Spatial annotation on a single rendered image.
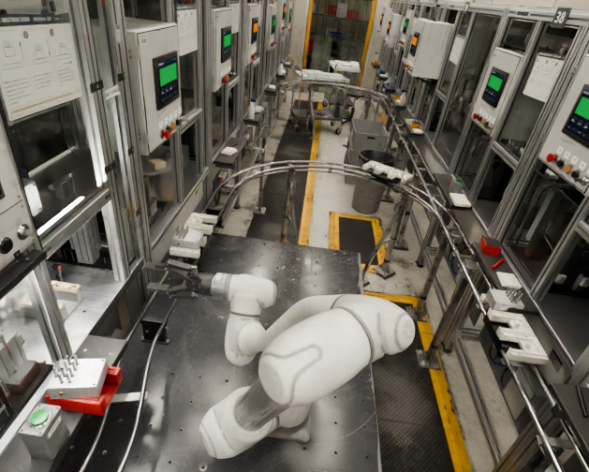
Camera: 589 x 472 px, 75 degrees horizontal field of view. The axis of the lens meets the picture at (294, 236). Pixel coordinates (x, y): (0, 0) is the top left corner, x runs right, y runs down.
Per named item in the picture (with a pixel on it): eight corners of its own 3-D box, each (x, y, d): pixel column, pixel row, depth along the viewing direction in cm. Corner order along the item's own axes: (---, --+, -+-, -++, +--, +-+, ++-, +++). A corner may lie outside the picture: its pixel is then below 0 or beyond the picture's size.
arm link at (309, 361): (270, 434, 129) (210, 473, 117) (247, 389, 135) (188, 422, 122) (392, 360, 71) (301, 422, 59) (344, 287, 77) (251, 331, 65)
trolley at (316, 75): (294, 133, 629) (301, 70, 577) (287, 123, 674) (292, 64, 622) (344, 135, 650) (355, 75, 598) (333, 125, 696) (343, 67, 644)
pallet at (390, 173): (360, 175, 308) (362, 163, 302) (368, 170, 318) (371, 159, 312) (402, 191, 291) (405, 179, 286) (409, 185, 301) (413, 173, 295)
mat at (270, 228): (306, 260, 336) (306, 259, 336) (240, 252, 337) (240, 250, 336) (322, 102, 829) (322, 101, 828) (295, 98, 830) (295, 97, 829)
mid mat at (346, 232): (390, 275, 332) (391, 274, 331) (328, 267, 333) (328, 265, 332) (379, 218, 416) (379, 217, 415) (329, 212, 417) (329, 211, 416)
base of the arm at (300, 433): (312, 389, 151) (314, 379, 147) (309, 444, 132) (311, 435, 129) (266, 382, 151) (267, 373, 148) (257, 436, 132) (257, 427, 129)
